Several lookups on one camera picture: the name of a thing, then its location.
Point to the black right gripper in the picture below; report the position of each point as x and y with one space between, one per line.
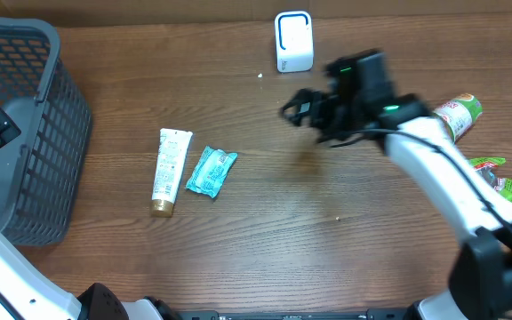
310 99

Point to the teal wet wipes packet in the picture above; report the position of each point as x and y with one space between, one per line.
211 171

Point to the white tube with gold cap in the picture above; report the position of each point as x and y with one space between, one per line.
171 157

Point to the green snack bag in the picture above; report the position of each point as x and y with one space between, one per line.
486 167

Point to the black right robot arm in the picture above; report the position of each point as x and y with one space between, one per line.
363 105

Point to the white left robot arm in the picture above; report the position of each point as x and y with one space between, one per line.
25 293

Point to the white barcode scanner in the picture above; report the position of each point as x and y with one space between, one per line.
294 42

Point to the dark grey plastic basket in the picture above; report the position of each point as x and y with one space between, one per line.
45 129

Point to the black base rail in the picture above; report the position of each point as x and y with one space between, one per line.
370 314

